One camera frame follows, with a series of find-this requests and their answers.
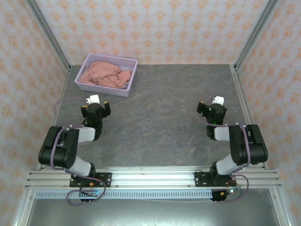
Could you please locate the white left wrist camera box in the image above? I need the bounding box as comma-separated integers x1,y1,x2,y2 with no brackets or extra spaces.
85,94,101,105

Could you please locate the grey metal sheet panel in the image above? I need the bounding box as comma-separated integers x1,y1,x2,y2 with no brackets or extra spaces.
25,197,282,226

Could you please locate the pink printed t-shirt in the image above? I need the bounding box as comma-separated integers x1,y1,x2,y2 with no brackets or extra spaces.
79,61,132,89

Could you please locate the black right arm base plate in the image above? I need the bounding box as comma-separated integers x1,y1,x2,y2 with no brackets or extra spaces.
194,171,237,188

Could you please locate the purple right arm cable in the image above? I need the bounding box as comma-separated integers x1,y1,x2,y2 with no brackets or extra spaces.
195,97,250,203

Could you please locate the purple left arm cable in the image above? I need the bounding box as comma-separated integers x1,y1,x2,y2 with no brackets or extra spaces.
50,96,107,206

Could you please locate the lilac plastic basket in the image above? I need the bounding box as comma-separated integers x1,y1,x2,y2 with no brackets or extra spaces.
74,53,138,97

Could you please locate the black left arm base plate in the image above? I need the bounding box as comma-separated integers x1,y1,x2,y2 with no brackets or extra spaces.
69,172,112,188

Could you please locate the grey slotted cable duct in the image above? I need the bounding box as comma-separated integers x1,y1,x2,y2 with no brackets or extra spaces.
35,190,214,200

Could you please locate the aluminium frame post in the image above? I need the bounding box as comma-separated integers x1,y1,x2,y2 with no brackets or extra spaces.
24,0,71,72
233,0,281,73

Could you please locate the small circuit board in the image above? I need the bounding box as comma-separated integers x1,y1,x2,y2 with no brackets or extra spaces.
220,187,242,197
81,189,99,197

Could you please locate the short aluminium frame strut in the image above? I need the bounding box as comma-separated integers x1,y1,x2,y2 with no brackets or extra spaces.
13,188,36,226
269,188,292,226

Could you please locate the aluminium table side rail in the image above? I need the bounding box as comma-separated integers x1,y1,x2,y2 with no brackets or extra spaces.
37,67,71,170
231,65,269,170

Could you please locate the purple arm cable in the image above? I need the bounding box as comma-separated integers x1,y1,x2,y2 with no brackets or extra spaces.
50,96,107,206
195,97,250,203

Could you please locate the aluminium mounting rail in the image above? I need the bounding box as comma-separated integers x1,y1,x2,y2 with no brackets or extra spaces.
25,167,282,189

